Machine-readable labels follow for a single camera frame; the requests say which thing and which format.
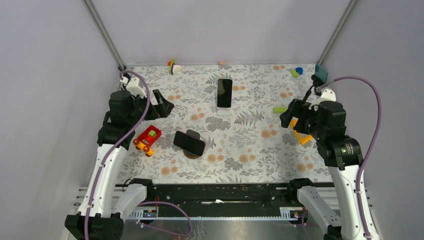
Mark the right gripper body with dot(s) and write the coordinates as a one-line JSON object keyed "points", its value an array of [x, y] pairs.
{"points": [[306, 121]]}

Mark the white phone stand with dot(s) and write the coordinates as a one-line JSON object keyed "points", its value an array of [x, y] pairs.
{"points": [[223, 111]]}

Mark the right black tripod stand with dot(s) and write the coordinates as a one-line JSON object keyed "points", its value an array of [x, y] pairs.
{"points": [[316, 85]]}

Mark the black phone on white stand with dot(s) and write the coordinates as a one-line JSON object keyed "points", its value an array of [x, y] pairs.
{"points": [[224, 84]]}

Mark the teal phone on tripod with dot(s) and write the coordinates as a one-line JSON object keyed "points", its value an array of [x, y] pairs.
{"points": [[321, 73]]}

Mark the red yellow toy truck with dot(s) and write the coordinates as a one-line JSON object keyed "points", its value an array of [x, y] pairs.
{"points": [[146, 139]]}

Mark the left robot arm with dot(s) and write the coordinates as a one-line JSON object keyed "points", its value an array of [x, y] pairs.
{"points": [[97, 218]]}

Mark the wooden-base grey phone stand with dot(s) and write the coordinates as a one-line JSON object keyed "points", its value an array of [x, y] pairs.
{"points": [[193, 136]]}

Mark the blue heart block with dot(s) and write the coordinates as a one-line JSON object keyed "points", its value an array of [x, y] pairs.
{"points": [[299, 70]]}

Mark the purple-edged black phone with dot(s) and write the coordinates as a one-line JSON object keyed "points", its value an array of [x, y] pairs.
{"points": [[179, 139]]}

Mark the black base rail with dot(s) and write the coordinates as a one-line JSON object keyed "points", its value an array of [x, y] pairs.
{"points": [[233, 201]]}

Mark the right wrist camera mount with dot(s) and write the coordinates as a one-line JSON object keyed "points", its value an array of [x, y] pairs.
{"points": [[327, 95]]}

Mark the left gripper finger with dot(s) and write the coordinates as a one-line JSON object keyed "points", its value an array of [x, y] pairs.
{"points": [[163, 110], [159, 97]]}

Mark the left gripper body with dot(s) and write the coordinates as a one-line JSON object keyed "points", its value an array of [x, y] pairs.
{"points": [[140, 104]]}

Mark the floral patterned mat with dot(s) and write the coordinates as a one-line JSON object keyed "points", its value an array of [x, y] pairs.
{"points": [[247, 146]]}

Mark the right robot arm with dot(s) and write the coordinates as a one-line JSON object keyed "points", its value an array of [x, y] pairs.
{"points": [[343, 157]]}

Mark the colourful block stack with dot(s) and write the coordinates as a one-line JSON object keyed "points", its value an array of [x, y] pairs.
{"points": [[174, 68]]}

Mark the yellow triangle frame toy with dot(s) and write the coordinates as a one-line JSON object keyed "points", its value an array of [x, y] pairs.
{"points": [[302, 138]]}

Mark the green cylinder block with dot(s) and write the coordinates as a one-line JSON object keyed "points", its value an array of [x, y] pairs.
{"points": [[294, 73]]}

